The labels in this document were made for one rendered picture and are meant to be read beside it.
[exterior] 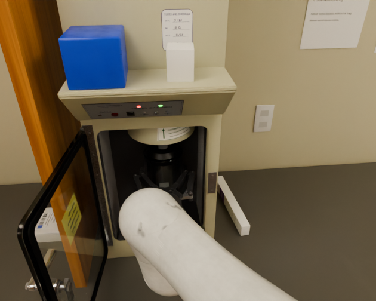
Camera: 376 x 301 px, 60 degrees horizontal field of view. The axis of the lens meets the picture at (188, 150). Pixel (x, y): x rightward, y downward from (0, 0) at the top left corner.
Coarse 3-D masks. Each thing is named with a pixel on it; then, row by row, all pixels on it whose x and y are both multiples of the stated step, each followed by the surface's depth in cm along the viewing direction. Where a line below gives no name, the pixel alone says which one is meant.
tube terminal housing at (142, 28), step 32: (64, 0) 59; (96, 0) 60; (128, 0) 60; (160, 0) 61; (192, 0) 61; (224, 0) 62; (128, 32) 63; (160, 32) 64; (224, 32) 65; (128, 64) 67; (160, 64) 67; (224, 64) 69; (96, 128) 74; (128, 128) 74; (128, 256) 97
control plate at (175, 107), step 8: (88, 104) 60; (96, 104) 61; (104, 104) 61; (112, 104) 61; (120, 104) 61; (128, 104) 62; (136, 104) 62; (144, 104) 62; (152, 104) 63; (160, 104) 63; (168, 104) 63; (176, 104) 64; (88, 112) 65; (96, 112) 65; (104, 112) 65; (112, 112) 66; (120, 112) 66; (136, 112) 67; (152, 112) 67; (160, 112) 68; (168, 112) 68; (176, 112) 68
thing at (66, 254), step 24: (72, 144) 65; (72, 168) 65; (72, 192) 65; (24, 216) 48; (48, 216) 54; (72, 216) 65; (96, 216) 81; (48, 240) 54; (72, 240) 65; (96, 240) 81; (48, 264) 55; (72, 264) 65; (96, 264) 81; (72, 288) 66
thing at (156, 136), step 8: (144, 128) 79; (152, 128) 78; (160, 128) 78; (168, 128) 79; (176, 128) 79; (184, 128) 81; (192, 128) 84; (136, 136) 81; (144, 136) 79; (152, 136) 79; (160, 136) 78; (168, 136) 79; (176, 136) 80; (184, 136) 81; (152, 144) 79; (160, 144) 79; (168, 144) 79
